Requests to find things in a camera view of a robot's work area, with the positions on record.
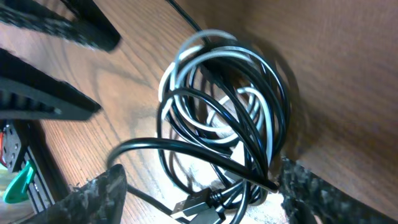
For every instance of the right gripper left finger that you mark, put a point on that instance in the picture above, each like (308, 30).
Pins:
(101, 200)

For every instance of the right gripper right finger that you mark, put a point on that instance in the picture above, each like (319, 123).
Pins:
(308, 197)

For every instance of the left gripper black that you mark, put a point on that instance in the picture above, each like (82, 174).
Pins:
(28, 93)

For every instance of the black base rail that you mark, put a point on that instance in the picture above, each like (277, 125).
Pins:
(24, 152)

